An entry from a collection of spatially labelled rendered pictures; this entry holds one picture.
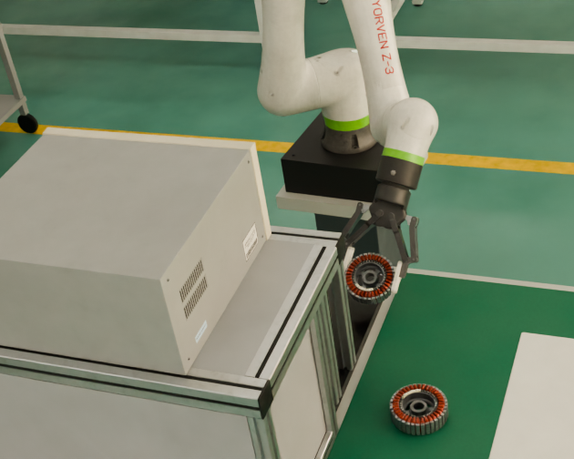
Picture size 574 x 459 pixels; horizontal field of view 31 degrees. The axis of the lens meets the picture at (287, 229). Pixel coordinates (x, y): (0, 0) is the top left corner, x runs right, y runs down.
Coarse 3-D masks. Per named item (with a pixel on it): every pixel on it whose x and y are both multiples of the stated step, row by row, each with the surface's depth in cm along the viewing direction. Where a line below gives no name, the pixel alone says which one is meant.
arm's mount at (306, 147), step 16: (320, 128) 278; (304, 144) 272; (320, 144) 271; (288, 160) 266; (304, 160) 264; (320, 160) 263; (336, 160) 263; (352, 160) 262; (368, 160) 261; (288, 176) 269; (304, 176) 266; (320, 176) 264; (336, 176) 262; (352, 176) 260; (368, 176) 258; (304, 192) 270; (320, 192) 268; (336, 192) 265; (352, 192) 263; (368, 192) 261
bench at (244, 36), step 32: (256, 0) 471; (320, 0) 548; (32, 32) 528; (64, 32) 521; (96, 32) 514; (128, 32) 507; (160, 32) 501; (192, 32) 495; (224, 32) 490; (256, 32) 485
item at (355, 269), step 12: (348, 264) 225; (360, 264) 224; (372, 264) 224; (384, 264) 223; (348, 276) 223; (384, 276) 221; (348, 288) 222; (360, 288) 221; (372, 288) 220; (384, 288) 220; (360, 300) 221; (372, 300) 220; (384, 300) 222
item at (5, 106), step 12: (0, 24) 446; (0, 36) 448; (0, 48) 452; (12, 72) 458; (12, 84) 462; (0, 96) 471; (12, 96) 470; (24, 96) 468; (0, 108) 461; (12, 108) 460; (24, 108) 469; (0, 120) 453; (24, 120) 473
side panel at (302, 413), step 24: (312, 336) 184; (312, 360) 186; (288, 384) 175; (312, 384) 187; (288, 408) 176; (312, 408) 189; (264, 432) 164; (288, 432) 178; (312, 432) 190; (336, 432) 200; (264, 456) 169; (288, 456) 179; (312, 456) 191
